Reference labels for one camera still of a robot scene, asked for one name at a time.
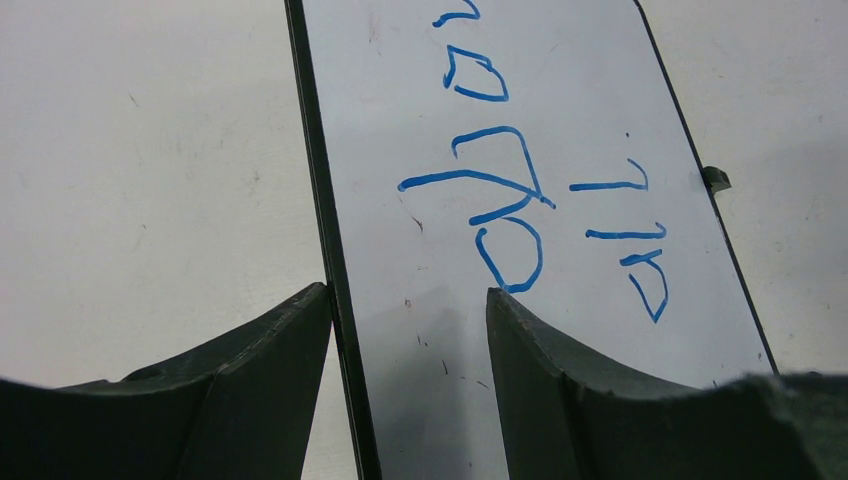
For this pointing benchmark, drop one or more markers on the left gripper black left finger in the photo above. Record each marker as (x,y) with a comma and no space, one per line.
(239,406)

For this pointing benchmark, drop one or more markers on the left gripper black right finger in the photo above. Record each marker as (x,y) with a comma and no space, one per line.
(569,412)

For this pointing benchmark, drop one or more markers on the black framed whiteboard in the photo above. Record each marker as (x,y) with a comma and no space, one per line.
(534,146)

